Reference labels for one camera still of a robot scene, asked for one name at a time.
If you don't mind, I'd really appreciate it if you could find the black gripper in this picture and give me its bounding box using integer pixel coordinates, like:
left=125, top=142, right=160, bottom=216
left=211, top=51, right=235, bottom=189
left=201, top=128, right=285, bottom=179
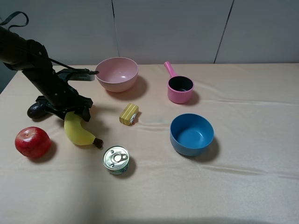
left=36, top=89, right=93, bottom=122

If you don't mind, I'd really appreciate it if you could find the yellow plush banana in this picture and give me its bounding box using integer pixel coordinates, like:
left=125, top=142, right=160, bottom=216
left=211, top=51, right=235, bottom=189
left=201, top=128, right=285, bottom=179
left=64, top=112, right=103, bottom=148

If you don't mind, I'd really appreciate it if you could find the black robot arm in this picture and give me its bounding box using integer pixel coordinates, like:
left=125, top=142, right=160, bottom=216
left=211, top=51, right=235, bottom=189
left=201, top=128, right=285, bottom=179
left=0, top=28, right=96, bottom=122

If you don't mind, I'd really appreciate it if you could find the yellow striped cake toy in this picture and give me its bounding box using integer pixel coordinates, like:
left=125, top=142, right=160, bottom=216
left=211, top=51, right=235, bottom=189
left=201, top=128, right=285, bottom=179
left=119, top=103, right=139, bottom=126

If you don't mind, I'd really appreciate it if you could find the dark purple eggplant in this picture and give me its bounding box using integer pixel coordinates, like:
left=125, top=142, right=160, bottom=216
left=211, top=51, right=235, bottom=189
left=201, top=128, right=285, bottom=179
left=27, top=102, right=48, bottom=119

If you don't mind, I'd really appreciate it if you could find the large pink bowl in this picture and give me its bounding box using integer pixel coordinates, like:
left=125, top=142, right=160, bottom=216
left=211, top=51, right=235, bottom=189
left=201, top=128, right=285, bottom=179
left=95, top=57, right=139, bottom=92

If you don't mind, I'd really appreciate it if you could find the silver tin can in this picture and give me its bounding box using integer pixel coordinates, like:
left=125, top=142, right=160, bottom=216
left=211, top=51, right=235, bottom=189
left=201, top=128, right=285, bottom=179
left=103, top=146, right=130, bottom=175

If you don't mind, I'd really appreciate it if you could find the red apple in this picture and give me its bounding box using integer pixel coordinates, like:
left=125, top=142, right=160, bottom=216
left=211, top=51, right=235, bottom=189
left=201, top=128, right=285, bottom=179
left=14, top=126, right=51, bottom=159

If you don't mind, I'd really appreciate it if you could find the blue bowl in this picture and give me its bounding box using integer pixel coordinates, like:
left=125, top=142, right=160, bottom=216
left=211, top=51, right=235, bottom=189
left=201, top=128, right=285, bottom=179
left=170, top=113, right=214, bottom=157

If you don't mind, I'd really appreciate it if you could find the pink saucepan with handle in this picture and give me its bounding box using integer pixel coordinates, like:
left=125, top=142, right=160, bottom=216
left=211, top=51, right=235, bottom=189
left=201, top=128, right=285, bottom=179
left=164, top=62, right=194, bottom=104

